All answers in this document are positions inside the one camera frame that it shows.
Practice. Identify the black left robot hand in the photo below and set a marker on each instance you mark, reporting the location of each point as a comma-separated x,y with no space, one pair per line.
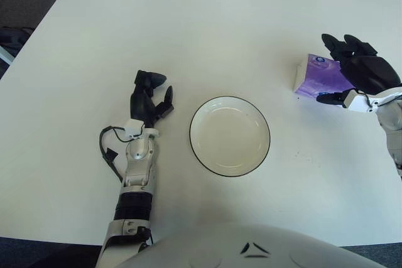
141,101

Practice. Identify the black bag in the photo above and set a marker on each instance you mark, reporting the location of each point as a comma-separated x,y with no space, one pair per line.
15,37

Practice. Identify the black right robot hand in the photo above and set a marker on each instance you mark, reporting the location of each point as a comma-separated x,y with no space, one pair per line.
370,73

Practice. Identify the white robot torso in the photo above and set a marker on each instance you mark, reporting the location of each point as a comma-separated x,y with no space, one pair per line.
251,249

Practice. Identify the white plate with black rim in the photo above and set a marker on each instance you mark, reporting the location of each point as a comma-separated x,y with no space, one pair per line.
229,136

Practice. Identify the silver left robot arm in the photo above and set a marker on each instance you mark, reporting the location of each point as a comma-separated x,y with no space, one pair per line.
138,161

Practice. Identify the purple tissue paper pack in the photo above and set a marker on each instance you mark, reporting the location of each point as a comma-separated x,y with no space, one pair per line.
317,76

